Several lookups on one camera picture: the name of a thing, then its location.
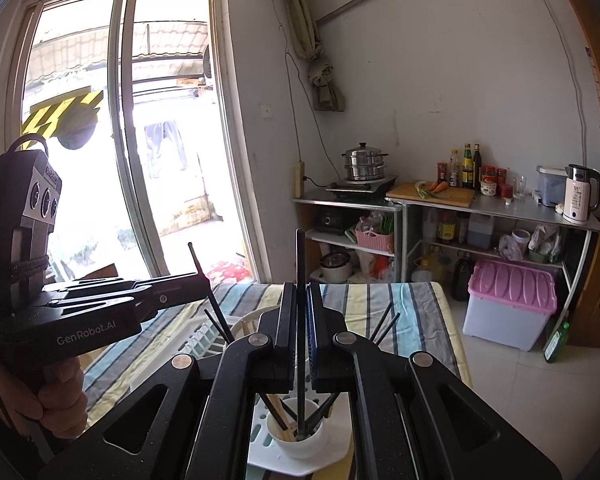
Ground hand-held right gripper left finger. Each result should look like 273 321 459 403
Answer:
37 282 298 480

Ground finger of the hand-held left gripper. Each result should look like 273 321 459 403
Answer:
54 272 204 294
49 282 213 319

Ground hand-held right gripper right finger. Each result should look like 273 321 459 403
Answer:
305 282 563 480

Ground white cup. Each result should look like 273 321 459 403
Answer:
265 397 326 460

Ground person's left hand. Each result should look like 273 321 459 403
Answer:
0 354 89 440

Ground wooden chair back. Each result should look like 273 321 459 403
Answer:
72 262 121 281

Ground red and white object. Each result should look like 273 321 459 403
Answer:
207 260 253 283

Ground white rice cooker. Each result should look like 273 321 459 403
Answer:
314 252 353 283

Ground striped tablecloth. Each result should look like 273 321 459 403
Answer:
82 281 473 480

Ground black kitchen appliance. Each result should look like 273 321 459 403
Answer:
314 211 346 235

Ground pink plastic basket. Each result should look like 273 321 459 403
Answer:
355 227 396 253

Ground white plastic dish rack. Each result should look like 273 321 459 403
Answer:
180 305 355 477

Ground yellow oil jug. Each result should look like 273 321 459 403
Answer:
411 254 443 283

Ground small steel shelf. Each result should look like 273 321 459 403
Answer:
290 194 404 283

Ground hanging clothes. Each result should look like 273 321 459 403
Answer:
144 120 188 178

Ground black induction cooker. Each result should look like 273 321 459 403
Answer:
326 176 399 196

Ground yellow black striped sign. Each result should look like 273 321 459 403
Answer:
22 87 106 138

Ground large dark bottle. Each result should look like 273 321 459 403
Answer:
452 252 473 302

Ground oil bottle yellow label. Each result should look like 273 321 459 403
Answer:
437 210 457 242

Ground steel steamer pot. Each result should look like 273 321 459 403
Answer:
342 142 388 182

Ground wooden cutting board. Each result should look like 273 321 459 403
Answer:
386 181 476 208

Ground pink-lid storage box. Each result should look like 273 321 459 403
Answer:
462 258 558 352

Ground grey plastic jug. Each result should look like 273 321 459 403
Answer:
467 213 496 250

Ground white sliding glass door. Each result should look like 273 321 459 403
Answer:
0 0 276 286

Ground dark bottle yellow label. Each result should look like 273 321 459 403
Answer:
461 143 475 189

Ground white mug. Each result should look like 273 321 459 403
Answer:
511 229 532 257

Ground long steel shelf table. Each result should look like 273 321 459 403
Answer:
387 194 600 321

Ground tied beige curtain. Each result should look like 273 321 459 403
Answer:
285 0 345 112

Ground green bottle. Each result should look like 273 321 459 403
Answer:
543 321 572 364

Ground plastic bags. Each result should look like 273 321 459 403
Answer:
527 224 564 263

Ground water filter pitcher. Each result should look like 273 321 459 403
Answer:
536 165 568 207

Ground white electric kettle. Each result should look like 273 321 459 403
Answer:
562 164 600 225

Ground black cable loop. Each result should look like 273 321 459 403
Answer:
6 134 49 157

